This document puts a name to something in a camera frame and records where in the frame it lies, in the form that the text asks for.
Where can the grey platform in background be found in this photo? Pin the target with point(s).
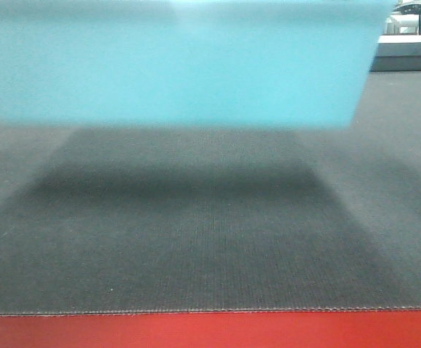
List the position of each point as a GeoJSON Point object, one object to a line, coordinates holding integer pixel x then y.
{"type": "Point", "coordinates": [397, 54]}

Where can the light blue plastic bin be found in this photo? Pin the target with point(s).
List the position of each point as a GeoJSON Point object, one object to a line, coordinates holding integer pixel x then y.
{"type": "Point", "coordinates": [216, 64]}

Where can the grey carpet mat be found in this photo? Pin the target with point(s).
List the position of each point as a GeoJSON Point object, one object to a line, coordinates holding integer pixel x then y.
{"type": "Point", "coordinates": [133, 220]}

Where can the red floor strip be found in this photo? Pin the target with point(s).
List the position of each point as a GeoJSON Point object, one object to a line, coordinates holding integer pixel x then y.
{"type": "Point", "coordinates": [219, 329]}

